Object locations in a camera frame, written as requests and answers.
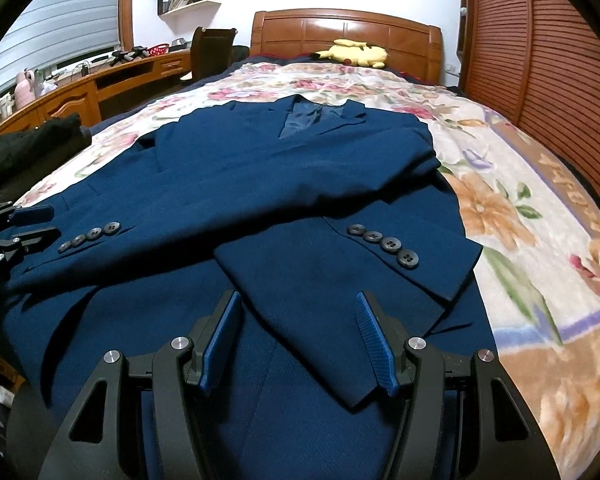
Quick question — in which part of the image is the wooden slatted wardrobe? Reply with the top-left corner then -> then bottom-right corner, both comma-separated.
455,0 -> 600,246

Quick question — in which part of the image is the black folded cloth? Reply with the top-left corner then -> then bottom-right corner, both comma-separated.
0,114 -> 92,207

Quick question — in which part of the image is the navy blue suit jacket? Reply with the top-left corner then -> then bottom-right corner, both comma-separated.
2,94 -> 499,480

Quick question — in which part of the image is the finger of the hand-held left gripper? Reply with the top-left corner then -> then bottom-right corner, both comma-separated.
0,201 -> 57,227
0,227 -> 62,262

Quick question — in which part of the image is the pink bottle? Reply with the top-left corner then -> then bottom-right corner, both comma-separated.
14,71 -> 37,109

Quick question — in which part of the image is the wooden bed headboard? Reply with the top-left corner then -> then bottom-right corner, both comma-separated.
250,8 -> 443,86

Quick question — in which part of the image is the black tripod device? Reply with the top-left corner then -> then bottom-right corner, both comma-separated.
111,47 -> 149,67

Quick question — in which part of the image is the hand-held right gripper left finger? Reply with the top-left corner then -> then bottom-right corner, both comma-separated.
37,290 -> 243,480

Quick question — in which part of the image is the floral blanket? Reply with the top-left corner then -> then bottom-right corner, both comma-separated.
10,60 -> 600,480

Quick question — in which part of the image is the grey window blind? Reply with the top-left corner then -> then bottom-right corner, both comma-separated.
0,0 -> 123,108

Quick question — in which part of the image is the dark wooden chair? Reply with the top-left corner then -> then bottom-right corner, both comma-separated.
181,26 -> 250,85

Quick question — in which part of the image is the wooden desk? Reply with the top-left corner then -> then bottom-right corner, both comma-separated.
0,47 -> 195,148

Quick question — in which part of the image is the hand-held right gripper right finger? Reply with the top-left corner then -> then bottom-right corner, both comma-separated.
355,290 -> 563,480

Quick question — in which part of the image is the yellow plush toy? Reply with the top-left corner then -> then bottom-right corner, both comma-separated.
312,38 -> 388,70

